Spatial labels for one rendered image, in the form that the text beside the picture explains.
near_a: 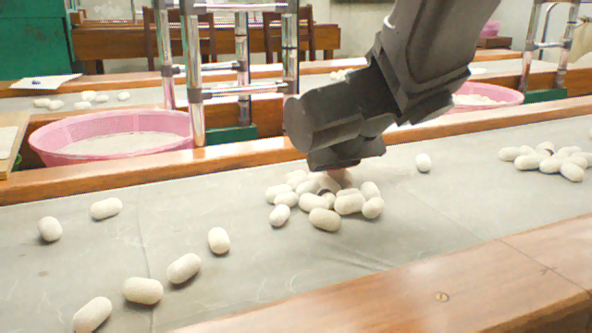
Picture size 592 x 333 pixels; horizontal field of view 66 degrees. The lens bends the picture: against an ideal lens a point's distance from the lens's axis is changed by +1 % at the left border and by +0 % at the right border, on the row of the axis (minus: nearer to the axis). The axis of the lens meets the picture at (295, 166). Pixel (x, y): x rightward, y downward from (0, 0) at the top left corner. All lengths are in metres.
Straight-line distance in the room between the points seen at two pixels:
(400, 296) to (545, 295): 0.11
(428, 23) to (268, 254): 0.26
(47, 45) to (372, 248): 2.88
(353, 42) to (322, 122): 5.84
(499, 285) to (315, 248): 0.17
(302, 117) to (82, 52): 2.84
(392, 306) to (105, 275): 0.25
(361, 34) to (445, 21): 5.99
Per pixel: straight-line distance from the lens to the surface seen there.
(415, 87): 0.38
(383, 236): 0.49
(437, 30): 0.30
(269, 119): 1.01
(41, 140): 0.84
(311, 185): 0.55
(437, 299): 0.37
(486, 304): 0.37
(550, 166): 0.72
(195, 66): 0.67
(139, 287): 0.40
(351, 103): 0.43
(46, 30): 3.19
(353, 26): 6.22
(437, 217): 0.54
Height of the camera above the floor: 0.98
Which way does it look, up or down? 21 degrees down
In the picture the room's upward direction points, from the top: straight up
